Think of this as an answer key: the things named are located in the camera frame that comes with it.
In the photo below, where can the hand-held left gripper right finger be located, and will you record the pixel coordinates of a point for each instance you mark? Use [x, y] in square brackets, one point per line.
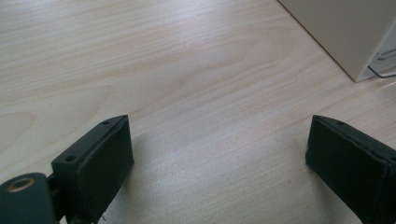
[355, 161]

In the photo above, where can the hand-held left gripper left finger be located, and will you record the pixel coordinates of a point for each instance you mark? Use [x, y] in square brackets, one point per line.
[93, 165]

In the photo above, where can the white box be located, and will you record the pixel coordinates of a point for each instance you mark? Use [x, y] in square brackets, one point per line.
[342, 31]

